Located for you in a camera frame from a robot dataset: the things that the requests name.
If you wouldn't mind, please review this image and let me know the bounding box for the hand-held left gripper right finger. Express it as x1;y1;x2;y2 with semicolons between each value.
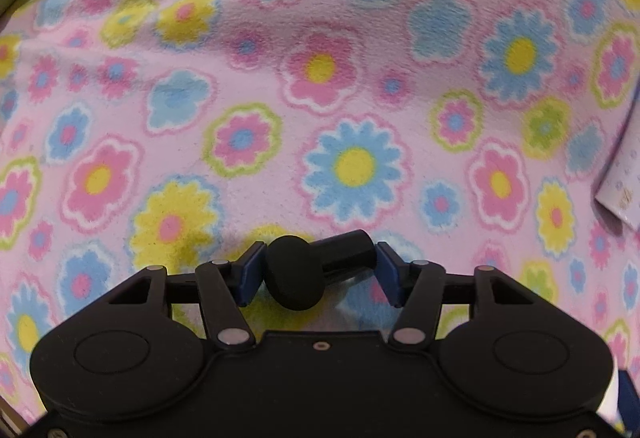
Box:
374;242;551;353

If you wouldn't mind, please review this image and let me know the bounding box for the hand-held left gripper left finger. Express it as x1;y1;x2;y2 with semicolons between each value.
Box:
89;242;268;353

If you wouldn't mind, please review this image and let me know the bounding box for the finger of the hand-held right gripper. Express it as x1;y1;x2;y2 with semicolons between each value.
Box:
618;369;640;421

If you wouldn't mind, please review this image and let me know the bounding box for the black mini microphone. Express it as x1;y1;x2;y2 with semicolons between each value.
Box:
265;229;375;311

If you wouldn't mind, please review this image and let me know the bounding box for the pink floral fleece blanket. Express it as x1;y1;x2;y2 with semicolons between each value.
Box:
0;0;640;424

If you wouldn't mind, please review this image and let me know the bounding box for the purple and white bottle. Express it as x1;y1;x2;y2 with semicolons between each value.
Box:
594;83;640;233

